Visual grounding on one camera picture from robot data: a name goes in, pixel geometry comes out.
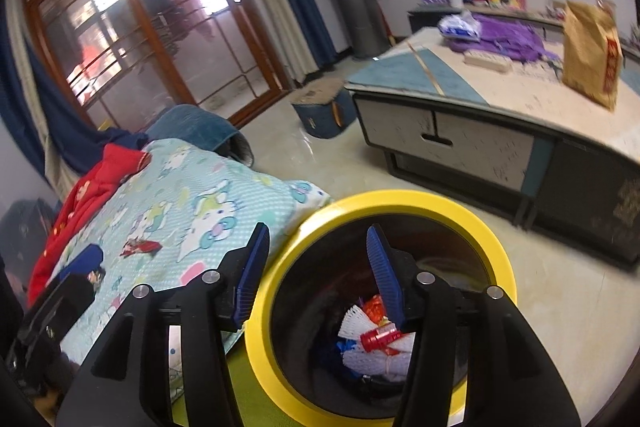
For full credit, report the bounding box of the red snack bar wrapper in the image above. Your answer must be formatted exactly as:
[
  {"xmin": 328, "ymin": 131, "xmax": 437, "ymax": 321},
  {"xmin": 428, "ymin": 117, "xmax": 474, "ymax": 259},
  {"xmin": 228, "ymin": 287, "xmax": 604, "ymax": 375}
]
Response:
[{"xmin": 120, "ymin": 239, "xmax": 162, "ymax": 258}]

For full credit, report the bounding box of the wooden glass sliding door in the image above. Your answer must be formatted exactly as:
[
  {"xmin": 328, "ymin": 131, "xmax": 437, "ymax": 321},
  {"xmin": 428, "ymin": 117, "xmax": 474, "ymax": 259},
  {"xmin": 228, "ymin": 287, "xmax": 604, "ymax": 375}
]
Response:
[{"xmin": 24, "ymin": 0, "xmax": 288, "ymax": 130}]

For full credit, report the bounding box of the dark sofa cushion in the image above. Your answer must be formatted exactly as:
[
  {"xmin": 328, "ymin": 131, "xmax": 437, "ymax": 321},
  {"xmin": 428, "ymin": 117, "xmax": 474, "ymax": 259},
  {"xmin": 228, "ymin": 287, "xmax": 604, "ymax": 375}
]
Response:
[{"xmin": 0, "ymin": 198, "xmax": 55, "ymax": 310}]

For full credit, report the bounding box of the red cylindrical bottle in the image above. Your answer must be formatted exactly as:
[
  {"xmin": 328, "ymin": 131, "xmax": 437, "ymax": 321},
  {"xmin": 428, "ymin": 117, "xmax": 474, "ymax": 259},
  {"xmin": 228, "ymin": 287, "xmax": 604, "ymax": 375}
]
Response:
[{"xmin": 360, "ymin": 324, "xmax": 404, "ymax": 352}]

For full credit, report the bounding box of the blue curtain left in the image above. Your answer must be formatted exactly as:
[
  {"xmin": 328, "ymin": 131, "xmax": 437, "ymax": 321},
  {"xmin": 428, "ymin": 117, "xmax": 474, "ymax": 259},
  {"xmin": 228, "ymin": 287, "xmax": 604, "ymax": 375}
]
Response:
[{"xmin": 1, "ymin": 0, "xmax": 149, "ymax": 199}]

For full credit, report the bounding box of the purple cloth bag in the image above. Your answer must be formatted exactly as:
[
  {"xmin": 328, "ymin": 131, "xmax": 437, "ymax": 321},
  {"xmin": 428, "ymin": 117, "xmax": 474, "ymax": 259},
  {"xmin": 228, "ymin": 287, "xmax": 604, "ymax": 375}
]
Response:
[{"xmin": 444, "ymin": 15, "xmax": 561, "ymax": 63}]

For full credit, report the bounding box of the yellow rimmed trash bin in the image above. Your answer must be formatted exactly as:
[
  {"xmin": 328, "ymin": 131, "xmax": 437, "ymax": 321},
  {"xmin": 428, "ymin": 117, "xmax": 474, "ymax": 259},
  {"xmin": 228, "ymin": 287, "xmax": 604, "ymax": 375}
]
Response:
[{"xmin": 229, "ymin": 190, "xmax": 518, "ymax": 426}]

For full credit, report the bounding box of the red blanket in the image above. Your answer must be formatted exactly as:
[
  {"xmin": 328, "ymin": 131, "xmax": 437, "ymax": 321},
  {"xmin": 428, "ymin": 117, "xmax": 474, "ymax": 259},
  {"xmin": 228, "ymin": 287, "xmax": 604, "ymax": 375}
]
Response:
[{"xmin": 27, "ymin": 144, "xmax": 151, "ymax": 307}]

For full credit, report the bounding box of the black tv cabinet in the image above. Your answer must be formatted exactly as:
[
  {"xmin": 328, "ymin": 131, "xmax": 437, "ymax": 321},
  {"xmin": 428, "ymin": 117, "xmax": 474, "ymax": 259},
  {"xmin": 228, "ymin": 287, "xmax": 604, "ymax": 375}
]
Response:
[{"xmin": 406, "ymin": 3, "xmax": 640, "ymax": 58}]

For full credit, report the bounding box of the red plastic bag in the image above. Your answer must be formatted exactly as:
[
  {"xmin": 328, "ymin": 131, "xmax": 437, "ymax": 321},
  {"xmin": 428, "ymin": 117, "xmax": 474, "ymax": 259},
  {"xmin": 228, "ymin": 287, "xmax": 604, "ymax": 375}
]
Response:
[{"xmin": 361, "ymin": 295, "xmax": 387, "ymax": 325}]

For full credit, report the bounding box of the tissue pack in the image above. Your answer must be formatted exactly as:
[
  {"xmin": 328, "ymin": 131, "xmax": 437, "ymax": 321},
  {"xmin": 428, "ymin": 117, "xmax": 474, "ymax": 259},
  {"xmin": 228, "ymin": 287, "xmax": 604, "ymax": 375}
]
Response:
[{"xmin": 437, "ymin": 11, "xmax": 482, "ymax": 42}]

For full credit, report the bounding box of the marble top coffee table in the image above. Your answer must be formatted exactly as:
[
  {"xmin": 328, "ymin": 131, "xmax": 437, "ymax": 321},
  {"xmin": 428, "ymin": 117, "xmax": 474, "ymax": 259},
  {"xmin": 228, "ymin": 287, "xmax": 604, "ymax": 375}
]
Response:
[{"xmin": 347, "ymin": 28, "xmax": 639, "ymax": 267}]

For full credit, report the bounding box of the brown paper snack bag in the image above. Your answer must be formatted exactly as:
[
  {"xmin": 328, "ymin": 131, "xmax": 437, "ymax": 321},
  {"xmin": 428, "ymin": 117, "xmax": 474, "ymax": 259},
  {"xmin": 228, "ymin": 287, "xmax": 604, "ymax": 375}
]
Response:
[{"xmin": 562, "ymin": 1, "xmax": 623, "ymax": 112}]

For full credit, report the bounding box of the lavender foam fruit net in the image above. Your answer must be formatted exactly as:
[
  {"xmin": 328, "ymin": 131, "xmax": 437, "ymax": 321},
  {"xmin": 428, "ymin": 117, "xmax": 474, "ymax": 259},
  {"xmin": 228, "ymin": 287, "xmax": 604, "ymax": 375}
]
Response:
[{"xmin": 342, "ymin": 347, "xmax": 411, "ymax": 381}]

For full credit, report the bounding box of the small blue storage stool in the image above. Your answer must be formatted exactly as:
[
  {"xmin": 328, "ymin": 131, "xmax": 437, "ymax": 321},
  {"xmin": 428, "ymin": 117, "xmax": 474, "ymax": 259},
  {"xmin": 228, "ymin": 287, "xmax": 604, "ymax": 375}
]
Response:
[{"xmin": 290, "ymin": 77, "xmax": 357, "ymax": 139}]

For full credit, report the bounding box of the blue rubber glove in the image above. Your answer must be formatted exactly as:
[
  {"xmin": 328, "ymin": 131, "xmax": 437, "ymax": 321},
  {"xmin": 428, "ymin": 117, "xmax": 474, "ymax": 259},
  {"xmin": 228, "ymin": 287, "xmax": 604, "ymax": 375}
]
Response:
[{"xmin": 336, "ymin": 338, "xmax": 358, "ymax": 355}]

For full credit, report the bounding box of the white foam fruit net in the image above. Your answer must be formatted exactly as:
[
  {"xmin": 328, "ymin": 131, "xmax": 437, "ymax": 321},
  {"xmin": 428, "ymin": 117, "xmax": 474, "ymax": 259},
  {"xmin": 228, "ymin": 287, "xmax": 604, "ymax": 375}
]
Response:
[{"xmin": 338, "ymin": 305, "xmax": 416, "ymax": 352}]

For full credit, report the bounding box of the hello kitty teal quilt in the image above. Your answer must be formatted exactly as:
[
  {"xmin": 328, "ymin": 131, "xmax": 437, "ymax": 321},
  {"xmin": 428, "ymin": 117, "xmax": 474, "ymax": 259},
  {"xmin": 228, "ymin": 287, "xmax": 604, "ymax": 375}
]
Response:
[{"xmin": 55, "ymin": 139, "xmax": 330, "ymax": 363}]

